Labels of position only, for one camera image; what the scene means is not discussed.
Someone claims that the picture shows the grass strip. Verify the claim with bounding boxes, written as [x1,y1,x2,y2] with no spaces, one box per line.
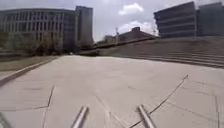
[0,55,58,73]

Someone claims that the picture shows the pale concrete slab pavement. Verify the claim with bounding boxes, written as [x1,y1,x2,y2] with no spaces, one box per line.
[0,54,224,128]

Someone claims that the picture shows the dark banded office buildings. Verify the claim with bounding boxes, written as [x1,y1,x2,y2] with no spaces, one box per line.
[153,0,224,39]

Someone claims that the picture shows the robot's own part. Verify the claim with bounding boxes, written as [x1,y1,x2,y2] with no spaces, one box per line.
[137,104,157,128]
[70,105,90,128]

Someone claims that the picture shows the low flat building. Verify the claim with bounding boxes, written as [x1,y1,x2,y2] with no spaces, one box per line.
[94,26,158,48]

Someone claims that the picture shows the large grey building with tower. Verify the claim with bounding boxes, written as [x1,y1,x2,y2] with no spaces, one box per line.
[0,5,95,56]

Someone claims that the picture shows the row of trees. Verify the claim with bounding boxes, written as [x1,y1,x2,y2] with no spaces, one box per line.
[0,30,65,57]

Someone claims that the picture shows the wide concrete steps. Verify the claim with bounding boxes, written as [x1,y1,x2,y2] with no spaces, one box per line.
[78,35,224,70]

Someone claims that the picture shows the low raised concrete kerb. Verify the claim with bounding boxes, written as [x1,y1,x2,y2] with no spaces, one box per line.
[0,57,58,87]

